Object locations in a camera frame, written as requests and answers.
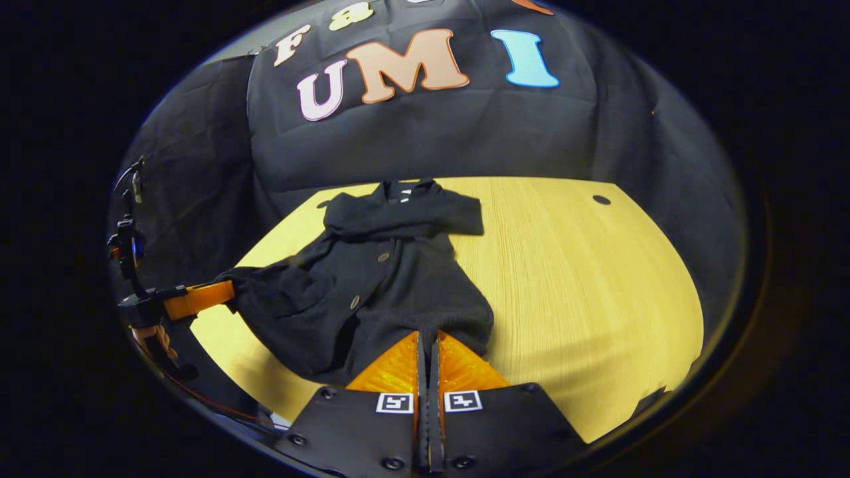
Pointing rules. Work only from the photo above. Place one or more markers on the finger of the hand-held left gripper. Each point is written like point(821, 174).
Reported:
point(199, 299)

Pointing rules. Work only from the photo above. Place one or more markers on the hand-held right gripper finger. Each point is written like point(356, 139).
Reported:
point(433, 425)
point(420, 372)

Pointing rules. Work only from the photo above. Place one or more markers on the black buttoned cardigan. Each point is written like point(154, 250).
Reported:
point(372, 292)

